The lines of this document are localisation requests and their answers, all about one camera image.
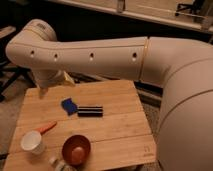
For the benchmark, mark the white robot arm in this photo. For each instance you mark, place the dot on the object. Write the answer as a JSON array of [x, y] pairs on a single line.
[[183, 68]]

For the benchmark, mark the black office chair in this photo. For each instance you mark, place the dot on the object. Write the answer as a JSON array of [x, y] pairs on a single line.
[[9, 73]]

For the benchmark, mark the blue sponge block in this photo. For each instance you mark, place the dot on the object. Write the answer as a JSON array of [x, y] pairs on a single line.
[[69, 106]]

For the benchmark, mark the red bowl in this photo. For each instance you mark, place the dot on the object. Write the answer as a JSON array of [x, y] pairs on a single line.
[[76, 150]]

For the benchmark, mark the white paper cup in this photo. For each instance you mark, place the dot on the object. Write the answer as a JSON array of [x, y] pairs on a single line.
[[32, 142]]

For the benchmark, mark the black chair base far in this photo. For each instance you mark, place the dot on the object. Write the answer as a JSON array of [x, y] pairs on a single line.
[[193, 8]]

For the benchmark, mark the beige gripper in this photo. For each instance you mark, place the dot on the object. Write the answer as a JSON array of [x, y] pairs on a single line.
[[68, 80]]

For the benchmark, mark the orange carrot toy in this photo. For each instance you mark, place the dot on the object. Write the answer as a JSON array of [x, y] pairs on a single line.
[[46, 127]]

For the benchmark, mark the black rectangular bar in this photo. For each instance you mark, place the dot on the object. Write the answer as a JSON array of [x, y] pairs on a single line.
[[96, 111]]

